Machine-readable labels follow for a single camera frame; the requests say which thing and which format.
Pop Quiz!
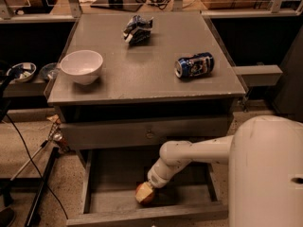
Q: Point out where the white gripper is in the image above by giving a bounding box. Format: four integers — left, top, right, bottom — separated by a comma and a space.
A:
135, 166, 174, 204

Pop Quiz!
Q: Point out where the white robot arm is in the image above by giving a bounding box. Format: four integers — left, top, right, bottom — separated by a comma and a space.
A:
135, 115, 303, 227

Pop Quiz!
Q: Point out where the open middle drawer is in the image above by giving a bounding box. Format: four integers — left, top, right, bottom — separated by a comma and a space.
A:
67, 146, 228, 227

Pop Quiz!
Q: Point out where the closed top drawer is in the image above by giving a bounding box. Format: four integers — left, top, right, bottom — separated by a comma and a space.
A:
61, 114, 233, 150

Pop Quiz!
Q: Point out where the grey wooden drawer cabinet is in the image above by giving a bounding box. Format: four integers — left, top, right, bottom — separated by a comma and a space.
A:
44, 10, 247, 227

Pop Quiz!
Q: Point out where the black floor stand leg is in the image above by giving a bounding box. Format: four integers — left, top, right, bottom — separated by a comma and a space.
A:
25, 147, 59, 227

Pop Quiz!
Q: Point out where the white ceramic bowl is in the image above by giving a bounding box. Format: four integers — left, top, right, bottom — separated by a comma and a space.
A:
60, 50, 103, 85

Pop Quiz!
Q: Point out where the blue soda can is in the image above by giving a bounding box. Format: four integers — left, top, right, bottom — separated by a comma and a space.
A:
174, 52, 214, 79

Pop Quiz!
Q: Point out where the dark small bowl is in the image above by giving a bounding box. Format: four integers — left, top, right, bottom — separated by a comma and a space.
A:
39, 62, 60, 81

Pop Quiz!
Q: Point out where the grey side shelf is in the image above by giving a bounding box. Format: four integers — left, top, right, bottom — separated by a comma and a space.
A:
233, 64, 283, 87

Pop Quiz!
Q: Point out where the crumpled blue chip bag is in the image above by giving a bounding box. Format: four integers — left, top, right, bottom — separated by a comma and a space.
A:
123, 15, 153, 45

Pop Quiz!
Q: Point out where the small bowl with items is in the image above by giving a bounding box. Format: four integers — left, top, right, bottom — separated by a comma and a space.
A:
7, 62, 37, 82

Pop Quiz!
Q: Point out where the black monitor stand base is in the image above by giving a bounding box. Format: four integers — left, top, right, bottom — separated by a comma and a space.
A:
90, 0, 142, 12

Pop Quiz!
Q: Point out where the black cable on floor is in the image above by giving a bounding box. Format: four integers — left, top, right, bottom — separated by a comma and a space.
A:
0, 109, 69, 220

